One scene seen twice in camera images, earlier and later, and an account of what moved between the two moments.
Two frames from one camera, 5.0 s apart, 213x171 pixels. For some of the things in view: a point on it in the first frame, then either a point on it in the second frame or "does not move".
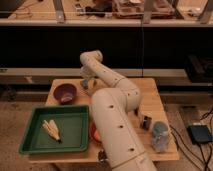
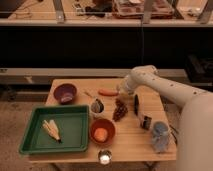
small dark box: (146, 123) does not move
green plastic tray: (73, 123) does not move
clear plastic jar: (160, 136) does not move
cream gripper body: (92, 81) -> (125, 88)
